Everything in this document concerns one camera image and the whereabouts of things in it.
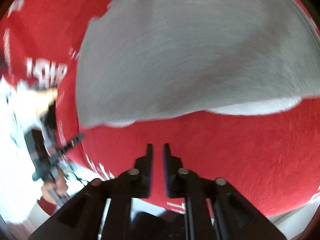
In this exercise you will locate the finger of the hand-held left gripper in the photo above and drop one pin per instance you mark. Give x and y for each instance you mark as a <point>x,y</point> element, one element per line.
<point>71,143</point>

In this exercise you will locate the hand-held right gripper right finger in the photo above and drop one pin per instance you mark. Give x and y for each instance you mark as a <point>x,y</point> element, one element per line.
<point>166,160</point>

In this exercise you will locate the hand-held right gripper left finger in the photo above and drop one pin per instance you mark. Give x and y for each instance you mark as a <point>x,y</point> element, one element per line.
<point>149,160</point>

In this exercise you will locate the grey sweater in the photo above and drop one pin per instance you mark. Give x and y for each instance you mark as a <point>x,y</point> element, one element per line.
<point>175,55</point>

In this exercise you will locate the pile of mixed clothes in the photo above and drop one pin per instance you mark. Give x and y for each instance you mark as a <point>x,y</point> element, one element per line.
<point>30,100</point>

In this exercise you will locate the person's left hand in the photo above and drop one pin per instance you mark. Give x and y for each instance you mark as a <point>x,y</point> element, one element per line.
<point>50,191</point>

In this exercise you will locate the red printed blanket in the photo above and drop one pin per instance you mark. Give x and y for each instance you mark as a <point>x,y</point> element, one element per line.
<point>225,155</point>

